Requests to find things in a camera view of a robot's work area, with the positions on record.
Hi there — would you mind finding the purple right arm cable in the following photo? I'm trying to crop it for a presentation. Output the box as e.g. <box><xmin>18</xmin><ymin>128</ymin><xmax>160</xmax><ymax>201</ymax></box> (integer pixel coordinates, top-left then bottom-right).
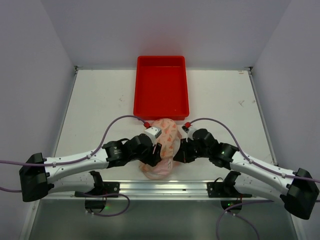
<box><xmin>183</xmin><ymin>116</ymin><xmax>320</xmax><ymax>240</ymax></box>

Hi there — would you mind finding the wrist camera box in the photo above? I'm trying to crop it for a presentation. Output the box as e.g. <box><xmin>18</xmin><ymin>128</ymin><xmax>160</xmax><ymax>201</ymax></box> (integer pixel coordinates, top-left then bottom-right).
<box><xmin>144</xmin><ymin>126</ymin><xmax>162</xmax><ymax>139</ymax></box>
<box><xmin>182</xmin><ymin>122</ymin><xmax>197</xmax><ymax>142</ymax></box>

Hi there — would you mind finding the pink tulip mesh laundry bag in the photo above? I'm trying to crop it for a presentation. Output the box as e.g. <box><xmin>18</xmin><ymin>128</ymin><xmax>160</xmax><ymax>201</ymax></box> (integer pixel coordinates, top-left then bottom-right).
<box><xmin>139</xmin><ymin>118</ymin><xmax>182</xmax><ymax>180</ymax></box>

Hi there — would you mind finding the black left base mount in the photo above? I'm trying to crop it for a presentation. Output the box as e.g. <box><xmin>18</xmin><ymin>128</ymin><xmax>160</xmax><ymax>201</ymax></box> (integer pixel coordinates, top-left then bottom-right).
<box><xmin>74</xmin><ymin>181</ymin><xmax>120</xmax><ymax>213</ymax></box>

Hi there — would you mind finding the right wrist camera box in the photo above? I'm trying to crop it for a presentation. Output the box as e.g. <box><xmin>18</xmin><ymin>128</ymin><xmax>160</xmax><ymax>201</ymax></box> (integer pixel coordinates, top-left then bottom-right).
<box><xmin>182</xmin><ymin>122</ymin><xmax>197</xmax><ymax>142</ymax></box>

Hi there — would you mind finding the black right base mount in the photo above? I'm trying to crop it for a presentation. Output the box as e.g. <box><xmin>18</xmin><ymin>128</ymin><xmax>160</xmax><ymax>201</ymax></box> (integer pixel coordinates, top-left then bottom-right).
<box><xmin>206</xmin><ymin>177</ymin><xmax>243</xmax><ymax>210</ymax></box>

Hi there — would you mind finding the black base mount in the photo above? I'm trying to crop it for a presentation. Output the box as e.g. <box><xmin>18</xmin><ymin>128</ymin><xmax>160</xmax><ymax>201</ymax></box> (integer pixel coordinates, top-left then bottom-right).
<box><xmin>74</xmin><ymin>181</ymin><xmax>120</xmax><ymax>213</ymax></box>
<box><xmin>206</xmin><ymin>177</ymin><xmax>243</xmax><ymax>210</ymax></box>

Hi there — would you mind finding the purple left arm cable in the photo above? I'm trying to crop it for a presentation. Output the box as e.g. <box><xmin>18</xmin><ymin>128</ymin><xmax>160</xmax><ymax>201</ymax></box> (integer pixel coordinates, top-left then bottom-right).
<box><xmin>0</xmin><ymin>114</ymin><xmax>151</xmax><ymax>217</ymax></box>

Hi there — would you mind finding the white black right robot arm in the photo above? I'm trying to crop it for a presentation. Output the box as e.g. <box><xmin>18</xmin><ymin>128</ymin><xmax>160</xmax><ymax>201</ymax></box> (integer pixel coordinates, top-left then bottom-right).
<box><xmin>173</xmin><ymin>126</ymin><xmax>320</xmax><ymax>220</ymax></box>

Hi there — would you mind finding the red plastic tray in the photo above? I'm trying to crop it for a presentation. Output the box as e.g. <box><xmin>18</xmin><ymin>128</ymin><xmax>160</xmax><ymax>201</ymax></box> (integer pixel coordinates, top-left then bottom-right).
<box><xmin>133</xmin><ymin>55</ymin><xmax>190</xmax><ymax>121</ymax></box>

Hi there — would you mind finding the aluminium mounting rail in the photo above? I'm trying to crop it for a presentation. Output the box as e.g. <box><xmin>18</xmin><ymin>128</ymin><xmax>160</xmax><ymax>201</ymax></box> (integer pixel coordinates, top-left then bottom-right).
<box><xmin>74</xmin><ymin>180</ymin><xmax>253</xmax><ymax>201</ymax></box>

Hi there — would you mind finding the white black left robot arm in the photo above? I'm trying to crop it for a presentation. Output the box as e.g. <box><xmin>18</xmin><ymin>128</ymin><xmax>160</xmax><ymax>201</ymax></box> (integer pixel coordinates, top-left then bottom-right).
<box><xmin>19</xmin><ymin>133</ymin><xmax>162</xmax><ymax>202</ymax></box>

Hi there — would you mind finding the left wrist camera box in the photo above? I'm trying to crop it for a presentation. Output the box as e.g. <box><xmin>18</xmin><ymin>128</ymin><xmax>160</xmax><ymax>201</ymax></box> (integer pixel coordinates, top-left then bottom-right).
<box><xmin>144</xmin><ymin>126</ymin><xmax>162</xmax><ymax>139</ymax></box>

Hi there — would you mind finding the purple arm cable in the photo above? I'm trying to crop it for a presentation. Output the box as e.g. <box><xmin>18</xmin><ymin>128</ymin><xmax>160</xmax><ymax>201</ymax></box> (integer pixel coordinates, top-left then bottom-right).
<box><xmin>0</xmin><ymin>114</ymin><xmax>151</xmax><ymax>217</ymax></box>
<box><xmin>183</xmin><ymin>116</ymin><xmax>320</xmax><ymax>240</ymax></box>

